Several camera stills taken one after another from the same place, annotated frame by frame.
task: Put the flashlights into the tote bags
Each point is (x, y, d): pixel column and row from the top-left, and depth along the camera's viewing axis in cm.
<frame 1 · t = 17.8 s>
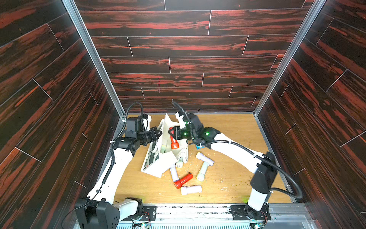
left hand: (163, 132, 77), fingers closed
right hand: (173, 129, 78), fingers open
white canvas tote bag: (161, 157, 71), point 24 cm above the table
red flashlight upper: (174, 144, 75), point 25 cm above the table
white flashlight lower right: (163, 149, 96), point 5 cm above the table
white flashlight near bag: (179, 164, 90), point 4 cm above the table
white flashlight lower left: (174, 174, 87), point 2 cm above the table
red flashlight lower: (178, 183, 82), point 4 cm above the table
white flashlight bottom: (194, 189, 82), point 2 cm above the table
white flashlight upper centre: (202, 157, 95), point 2 cm above the table
white flashlight centre: (200, 175, 86), point 3 cm above the table

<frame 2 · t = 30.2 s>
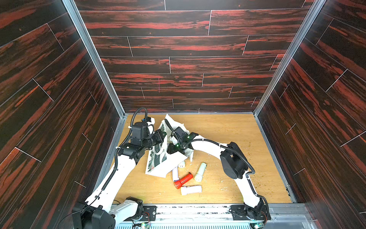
left hand: (168, 133, 76), fingers closed
right hand: (170, 152, 93), fingers open
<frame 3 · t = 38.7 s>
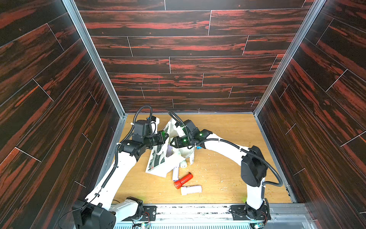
left hand: (170, 135, 75), fingers closed
right hand: (174, 141, 86), fingers open
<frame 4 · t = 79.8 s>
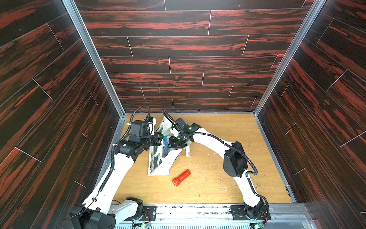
left hand: (164, 135, 76), fingers closed
right hand: (172, 144, 91), fingers open
red flashlight lower: (176, 181, 83), point 4 cm above the table
